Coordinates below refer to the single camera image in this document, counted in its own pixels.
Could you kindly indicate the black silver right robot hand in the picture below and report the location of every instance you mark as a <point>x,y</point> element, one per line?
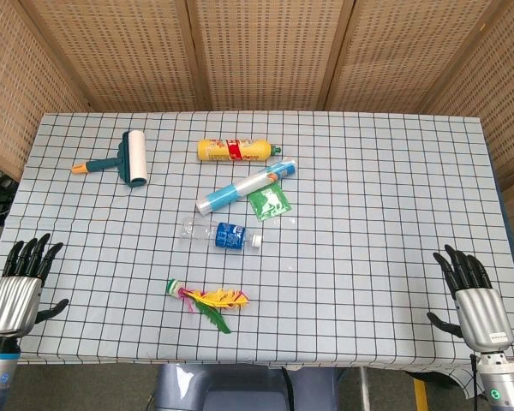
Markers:
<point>482,312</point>

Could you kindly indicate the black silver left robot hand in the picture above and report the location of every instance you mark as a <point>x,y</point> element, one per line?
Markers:
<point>13,299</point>

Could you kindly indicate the colourful feather shuttlecock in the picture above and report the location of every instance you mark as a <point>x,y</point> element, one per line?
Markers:
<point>216,298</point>

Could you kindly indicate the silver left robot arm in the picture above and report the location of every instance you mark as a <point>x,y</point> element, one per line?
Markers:
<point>2,368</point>

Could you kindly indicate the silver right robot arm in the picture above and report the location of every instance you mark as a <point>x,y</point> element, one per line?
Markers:
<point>499,381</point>

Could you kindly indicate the white table leg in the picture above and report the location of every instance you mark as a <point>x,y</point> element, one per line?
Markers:
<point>365,389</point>

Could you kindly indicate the blue checkered tablecloth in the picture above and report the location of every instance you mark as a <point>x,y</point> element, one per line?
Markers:
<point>368,214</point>

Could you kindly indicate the teal white lint roller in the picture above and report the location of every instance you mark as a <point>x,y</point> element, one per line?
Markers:
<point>133,158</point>

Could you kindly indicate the clear blue-label water bottle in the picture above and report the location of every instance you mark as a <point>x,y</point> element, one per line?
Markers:
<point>229,236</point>

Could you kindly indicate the green foil sachet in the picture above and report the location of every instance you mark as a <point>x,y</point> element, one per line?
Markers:
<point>272,203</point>

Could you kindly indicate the grey-blue plastic stool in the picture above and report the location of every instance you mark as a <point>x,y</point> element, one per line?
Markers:
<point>240,387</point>

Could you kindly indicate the blue cling film roll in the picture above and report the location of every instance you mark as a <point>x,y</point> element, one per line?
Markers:
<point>235,190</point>

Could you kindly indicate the yellow plastic bottle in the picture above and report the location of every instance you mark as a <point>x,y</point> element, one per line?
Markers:
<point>222,150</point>

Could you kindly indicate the bamboo folding screen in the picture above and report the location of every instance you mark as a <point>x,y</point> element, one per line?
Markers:
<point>265,51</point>

